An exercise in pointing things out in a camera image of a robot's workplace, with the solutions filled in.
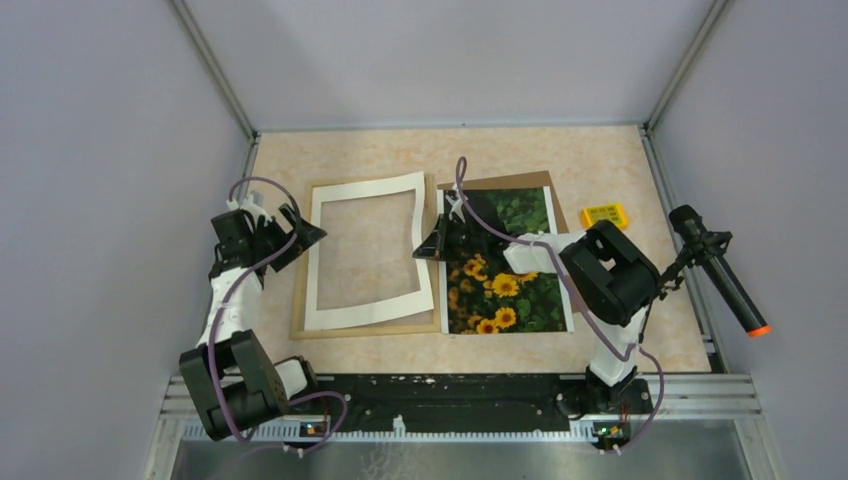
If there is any black microphone orange tip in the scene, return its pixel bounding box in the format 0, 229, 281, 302
669, 205, 771, 338

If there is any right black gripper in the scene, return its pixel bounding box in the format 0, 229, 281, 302
413, 214, 486, 263

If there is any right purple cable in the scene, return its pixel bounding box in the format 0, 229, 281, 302
454, 156, 666, 455

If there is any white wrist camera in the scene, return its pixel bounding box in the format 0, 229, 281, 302
444, 190, 465, 223
226, 191, 273, 225

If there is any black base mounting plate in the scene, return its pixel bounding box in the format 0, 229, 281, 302
289, 373, 654, 434

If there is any brown frame backing board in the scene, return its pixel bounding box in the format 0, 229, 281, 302
437, 170, 596, 314

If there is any white matted sunflower photo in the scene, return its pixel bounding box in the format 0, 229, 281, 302
303, 171, 435, 332

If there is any sunflower photo print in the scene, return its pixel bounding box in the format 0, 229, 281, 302
440, 187, 573, 335

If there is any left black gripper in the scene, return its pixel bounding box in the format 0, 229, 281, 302
248, 203, 326, 271

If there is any white toothed cable rail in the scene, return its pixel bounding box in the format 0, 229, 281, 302
182, 415, 617, 445

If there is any yellow calculator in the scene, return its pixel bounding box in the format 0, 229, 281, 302
579, 203, 630, 230

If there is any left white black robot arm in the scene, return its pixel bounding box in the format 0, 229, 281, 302
179, 200, 326, 441

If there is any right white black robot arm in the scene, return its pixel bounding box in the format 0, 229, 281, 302
412, 214, 659, 413

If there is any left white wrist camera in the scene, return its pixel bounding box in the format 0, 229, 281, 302
226, 191, 273, 225

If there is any light wooden picture frame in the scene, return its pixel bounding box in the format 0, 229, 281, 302
290, 172, 441, 340

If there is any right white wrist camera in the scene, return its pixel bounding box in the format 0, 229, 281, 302
444, 190, 465, 223

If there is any black microphone tripod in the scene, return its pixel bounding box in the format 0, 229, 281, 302
638, 224, 733, 342

